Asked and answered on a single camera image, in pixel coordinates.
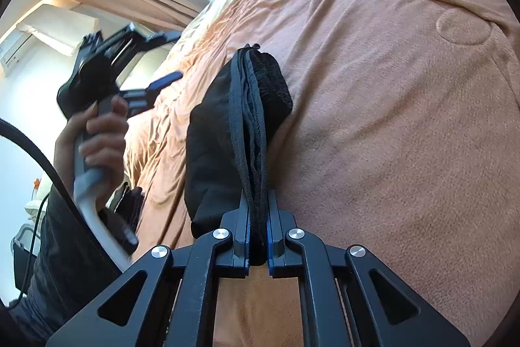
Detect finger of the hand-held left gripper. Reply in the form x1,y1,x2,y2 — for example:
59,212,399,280
122,25,183,52
120,71,184,113

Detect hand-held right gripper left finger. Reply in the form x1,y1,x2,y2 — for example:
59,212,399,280
45,190,250,347

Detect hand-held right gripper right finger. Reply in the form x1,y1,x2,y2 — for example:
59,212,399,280
266,190,472,347

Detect black pants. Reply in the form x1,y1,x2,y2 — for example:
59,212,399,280
184,43,294,266

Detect person's left hand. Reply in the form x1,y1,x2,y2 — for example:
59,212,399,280
54,95,131,207

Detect white air conditioner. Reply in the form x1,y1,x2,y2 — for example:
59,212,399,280
0,28,37,77

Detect orange blanket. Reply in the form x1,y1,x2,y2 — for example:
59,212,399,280
122,0,520,347

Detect person's black top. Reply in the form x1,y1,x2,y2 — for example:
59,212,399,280
8,184,135,347

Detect thick black cable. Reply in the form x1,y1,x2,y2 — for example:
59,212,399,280
0,118,88,226

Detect thin black cable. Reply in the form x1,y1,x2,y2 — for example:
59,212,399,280
18,188,51,295

